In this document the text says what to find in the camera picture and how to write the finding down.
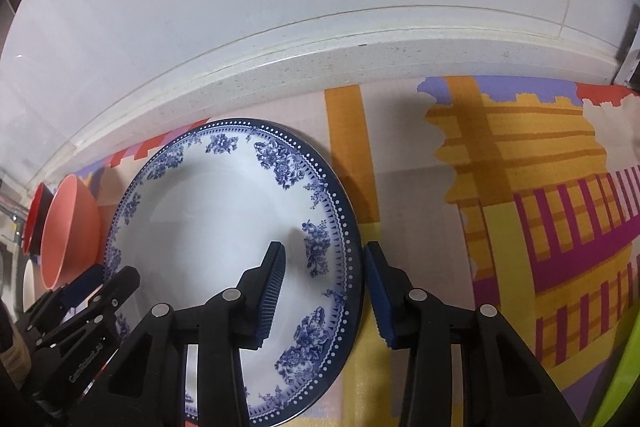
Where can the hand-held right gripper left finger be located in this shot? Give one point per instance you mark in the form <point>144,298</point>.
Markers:
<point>270,302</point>

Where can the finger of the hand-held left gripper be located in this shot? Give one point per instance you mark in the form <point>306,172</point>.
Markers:
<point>82,288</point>
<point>117,292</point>

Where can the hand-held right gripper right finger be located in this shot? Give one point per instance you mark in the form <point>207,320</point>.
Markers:
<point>377,302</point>

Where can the blue floral white plate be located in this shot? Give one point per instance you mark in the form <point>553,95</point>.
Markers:
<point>200,207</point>

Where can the green plate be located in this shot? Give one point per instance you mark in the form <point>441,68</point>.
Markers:
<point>625,387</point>

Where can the white bowl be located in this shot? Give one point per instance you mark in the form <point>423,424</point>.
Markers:
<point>28,289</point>

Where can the red and black bowl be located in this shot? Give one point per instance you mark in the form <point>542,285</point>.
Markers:
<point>34,217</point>

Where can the colourful patterned mat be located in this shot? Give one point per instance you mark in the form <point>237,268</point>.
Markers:
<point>410,187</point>

